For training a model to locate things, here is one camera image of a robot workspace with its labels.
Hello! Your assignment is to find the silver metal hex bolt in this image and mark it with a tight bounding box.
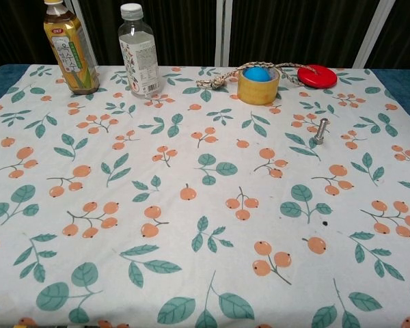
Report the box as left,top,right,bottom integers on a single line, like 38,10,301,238
312,117,330,146

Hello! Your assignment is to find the floral print tablecloth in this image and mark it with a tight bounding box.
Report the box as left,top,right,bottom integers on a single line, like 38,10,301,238
0,63,410,328

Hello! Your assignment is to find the yellow tape roll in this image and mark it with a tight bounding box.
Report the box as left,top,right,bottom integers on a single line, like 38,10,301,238
236,66,281,107

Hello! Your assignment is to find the blue ball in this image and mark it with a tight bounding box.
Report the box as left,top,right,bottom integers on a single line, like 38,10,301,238
243,67,271,83

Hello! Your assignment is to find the clear white cap water bottle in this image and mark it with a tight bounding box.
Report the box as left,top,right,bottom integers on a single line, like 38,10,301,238
118,3,165,100

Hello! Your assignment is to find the black curtain panel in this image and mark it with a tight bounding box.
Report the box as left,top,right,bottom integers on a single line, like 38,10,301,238
0,0,217,69
374,0,410,71
229,0,367,68

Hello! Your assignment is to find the red round disc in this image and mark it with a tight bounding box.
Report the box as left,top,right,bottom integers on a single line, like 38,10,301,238
296,64,339,89

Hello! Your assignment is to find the yellow cap tea bottle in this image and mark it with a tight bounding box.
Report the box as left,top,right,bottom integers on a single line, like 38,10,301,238
42,0,101,96

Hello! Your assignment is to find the braided beige rope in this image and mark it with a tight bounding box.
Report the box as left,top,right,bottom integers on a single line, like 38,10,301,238
195,61,317,92

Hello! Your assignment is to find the silver partition post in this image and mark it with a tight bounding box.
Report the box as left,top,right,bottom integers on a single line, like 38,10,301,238
353,0,394,70
214,0,232,68

